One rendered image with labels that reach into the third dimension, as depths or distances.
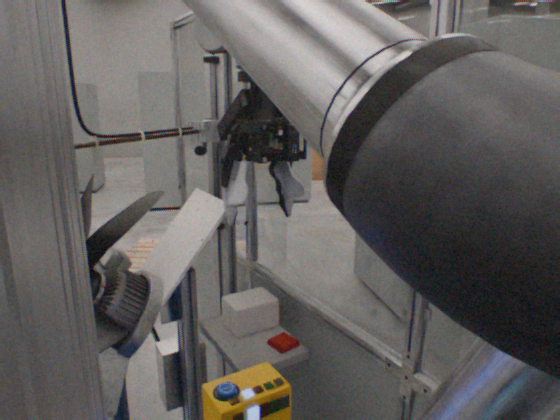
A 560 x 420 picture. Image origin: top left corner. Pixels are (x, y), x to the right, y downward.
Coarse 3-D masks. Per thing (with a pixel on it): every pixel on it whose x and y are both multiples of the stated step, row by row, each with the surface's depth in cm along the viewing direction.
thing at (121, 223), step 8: (160, 192) 107; (136, 200) 93; (144, 200) 101; (152, 200) 107; (128, 208) 94; (136, 208) 102; (144, 208) 107; (120, 216) 97; (128, 216) 103; (136, 216) 107; (104, 224) 94; (112, 224) 99; (120, 224) 103; (128, 224) 107; (96, 232) 96; (104, 232) 100; (112, 232) 104; (120, 232) 108; (88, 240) 98; (96, 240) 102; (104, 240) 105; (112, 240) 108; (88, 248) 103; (96, 248) 106; (104, 248) 108
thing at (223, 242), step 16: (208, 64) 147; (224, 64) 145; (208, 80) 148; (224, 80) 146; (208, 96) 149; (224, 96) 147; (208, 112) 151; (224, 112) 148; (208, 144) 154; (224, 144) 151; (208, 160) 155; (224, 224) 159; (224, 240) 161; (224, 256) 162; (224, 272) 164; (224, 288) 166; (224, 368) 178
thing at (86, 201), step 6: (90, 180) 123; (90, 186) 125; (84, 192) 120; (90, 192) 128; (84, 198) 122; (90, 198) 130; (84, 204) 123; (90, 204) 131; (84, 210) 124; (90, 210) 133; (84, 216) 125; (90, 216) 134; (84, 222) 125; (90, 222) 134; (84, 228) 125; (84, 234) 126
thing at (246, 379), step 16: (256, 368) 92; (272, 368) 92; (208, 384) 86; (240, 384) 86; (256, 384) 86; (288, 384) 87; (208, 400) 84; (224, 400) 82; (240, 400) 82; (256, 400) 82; (208, 416) 85; (224, 416) 79; (272, 416) 85; (288, 416) 88
